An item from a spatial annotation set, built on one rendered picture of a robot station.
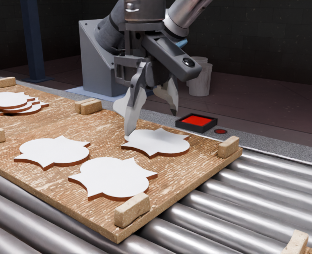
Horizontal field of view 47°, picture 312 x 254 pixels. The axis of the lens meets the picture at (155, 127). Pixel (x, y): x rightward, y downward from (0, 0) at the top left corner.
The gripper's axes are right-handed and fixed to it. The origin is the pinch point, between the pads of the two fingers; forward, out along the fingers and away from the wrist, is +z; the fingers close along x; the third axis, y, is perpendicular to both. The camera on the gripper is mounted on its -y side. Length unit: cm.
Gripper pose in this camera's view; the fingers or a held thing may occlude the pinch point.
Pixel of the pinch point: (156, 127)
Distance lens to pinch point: 71.4
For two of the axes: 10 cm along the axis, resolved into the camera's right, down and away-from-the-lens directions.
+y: -7.7, -2.0, 6.0
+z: 0.2, 9.4, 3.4
